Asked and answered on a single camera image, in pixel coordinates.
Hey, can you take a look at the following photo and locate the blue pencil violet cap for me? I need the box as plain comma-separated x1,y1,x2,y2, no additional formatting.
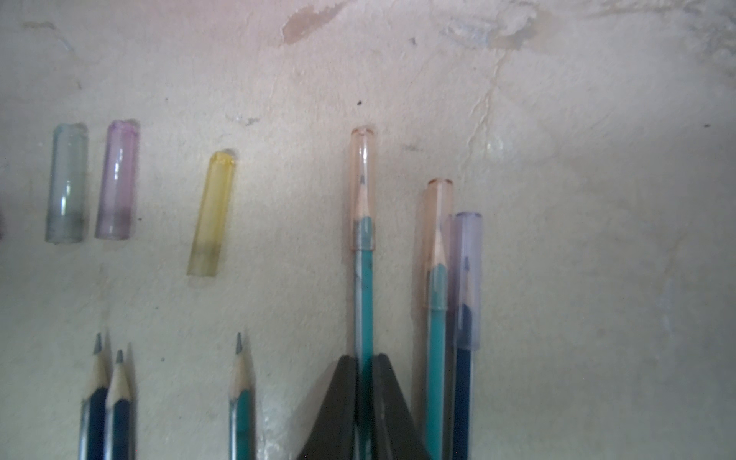
103,350,133,460

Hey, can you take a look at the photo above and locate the green pencil yellow cap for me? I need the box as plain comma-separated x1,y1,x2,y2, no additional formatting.
229,333,255,460

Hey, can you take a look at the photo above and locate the green pencil orange cap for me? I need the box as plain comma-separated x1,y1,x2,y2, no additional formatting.
425,178,453,459
349,126,375,459

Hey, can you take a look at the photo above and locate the violet clear pencil cap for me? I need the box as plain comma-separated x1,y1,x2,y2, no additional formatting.
95,120,139,241

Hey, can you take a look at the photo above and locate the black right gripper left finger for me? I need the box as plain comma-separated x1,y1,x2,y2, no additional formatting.
296,355,358,460

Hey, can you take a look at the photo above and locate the clear greenish pencil cap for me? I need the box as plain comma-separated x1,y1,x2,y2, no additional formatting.
45,124,88,245

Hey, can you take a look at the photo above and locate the yellow clear pencil cap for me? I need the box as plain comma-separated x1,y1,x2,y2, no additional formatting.
187,151,236,277

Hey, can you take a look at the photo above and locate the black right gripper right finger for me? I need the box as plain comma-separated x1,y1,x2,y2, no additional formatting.
372,354,430,460

